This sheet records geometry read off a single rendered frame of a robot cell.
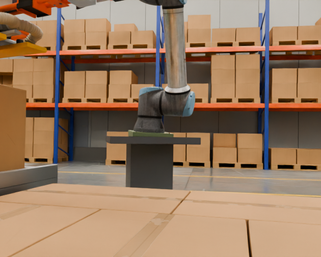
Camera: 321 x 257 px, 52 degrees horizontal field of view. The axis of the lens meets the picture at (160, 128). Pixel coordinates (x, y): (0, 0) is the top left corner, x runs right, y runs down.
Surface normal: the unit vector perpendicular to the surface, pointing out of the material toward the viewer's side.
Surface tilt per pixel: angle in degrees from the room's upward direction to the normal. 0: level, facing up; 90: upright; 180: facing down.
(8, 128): 90
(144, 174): 90
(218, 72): 90
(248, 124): 90
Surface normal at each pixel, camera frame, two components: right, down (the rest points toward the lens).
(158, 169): 0.21, -0.02
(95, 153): -0.14, -0.03
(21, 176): 0.97, 0.01
